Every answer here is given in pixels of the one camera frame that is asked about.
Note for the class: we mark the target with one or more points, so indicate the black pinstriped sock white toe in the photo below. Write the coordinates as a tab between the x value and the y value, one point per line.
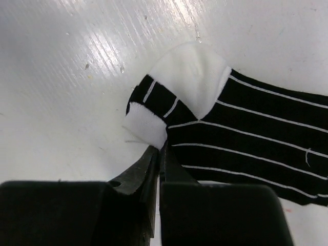
228	128

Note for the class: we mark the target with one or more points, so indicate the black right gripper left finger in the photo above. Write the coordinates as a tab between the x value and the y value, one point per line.
117	212

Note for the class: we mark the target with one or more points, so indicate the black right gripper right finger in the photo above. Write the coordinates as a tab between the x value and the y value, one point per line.
206	214

